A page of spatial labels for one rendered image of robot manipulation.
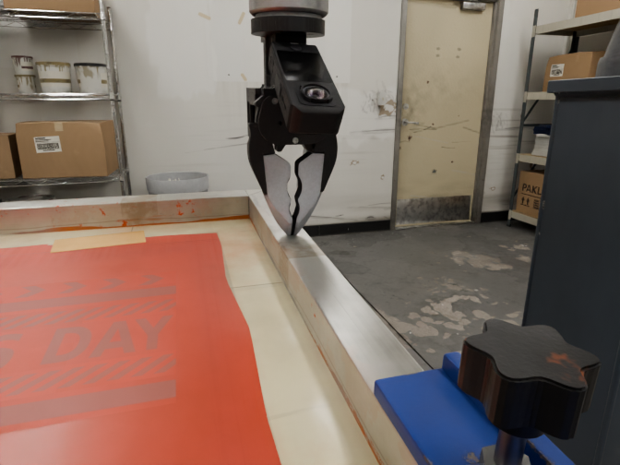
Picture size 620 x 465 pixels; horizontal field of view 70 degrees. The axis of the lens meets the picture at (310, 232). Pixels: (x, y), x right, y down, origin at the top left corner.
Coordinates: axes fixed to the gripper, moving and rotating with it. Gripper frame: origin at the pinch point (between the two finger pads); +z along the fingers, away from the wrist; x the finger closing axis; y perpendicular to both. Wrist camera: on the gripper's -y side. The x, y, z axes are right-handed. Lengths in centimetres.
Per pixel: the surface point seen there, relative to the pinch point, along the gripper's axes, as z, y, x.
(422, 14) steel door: -72, 340, -201
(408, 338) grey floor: 111, 134, -95
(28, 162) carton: 38, 282, 108
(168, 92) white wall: -5, 331, 18
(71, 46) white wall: -36, 332, 81
